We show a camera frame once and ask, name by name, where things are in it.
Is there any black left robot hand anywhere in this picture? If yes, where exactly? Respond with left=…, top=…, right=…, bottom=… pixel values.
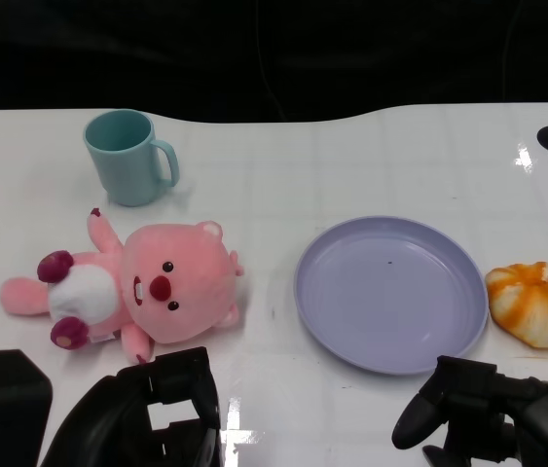
left=42, top=345, right=222, bottom=467

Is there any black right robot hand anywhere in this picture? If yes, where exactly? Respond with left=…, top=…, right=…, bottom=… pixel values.
left=391, top=354, right=548, bottom=467

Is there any pink plush beaver doll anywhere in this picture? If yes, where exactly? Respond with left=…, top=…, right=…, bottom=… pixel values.
left=0, top=207, right=246, bottom=366

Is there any lavender plastic plate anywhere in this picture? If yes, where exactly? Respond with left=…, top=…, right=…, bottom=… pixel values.
left=294, top=215, right=491, bottom=377

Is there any orange striped bun toy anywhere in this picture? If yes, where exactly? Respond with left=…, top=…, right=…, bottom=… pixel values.
left=485, top=261, right=548, bottom=349

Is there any light blue plastic mug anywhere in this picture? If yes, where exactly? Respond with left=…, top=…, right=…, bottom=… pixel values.
left=82, top=109, right=181, bottom=208

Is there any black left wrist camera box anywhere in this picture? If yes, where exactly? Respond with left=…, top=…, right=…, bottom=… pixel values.
left=0, top=349, right=54, bottom=467

